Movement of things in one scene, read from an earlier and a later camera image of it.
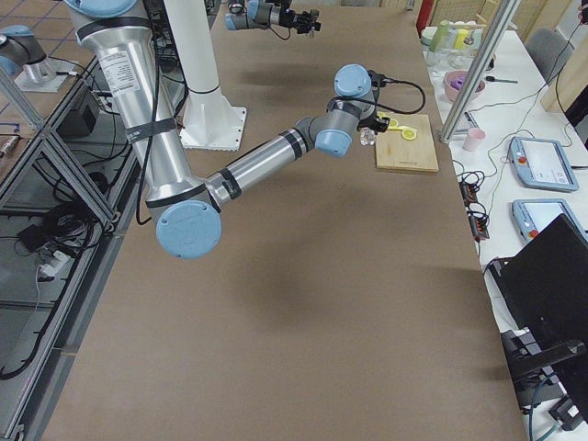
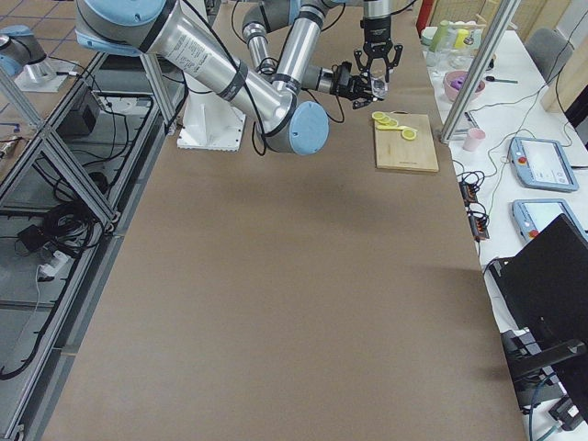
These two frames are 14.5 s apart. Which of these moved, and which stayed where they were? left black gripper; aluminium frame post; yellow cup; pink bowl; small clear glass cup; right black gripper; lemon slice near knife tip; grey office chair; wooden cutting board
Moved: left black gripper; right black gripper; small clear glass cup
Stayed: wooden cutting board; lemon slice near knife tip; grey office chair; yellow cup; aluminium frame post; pink bowl
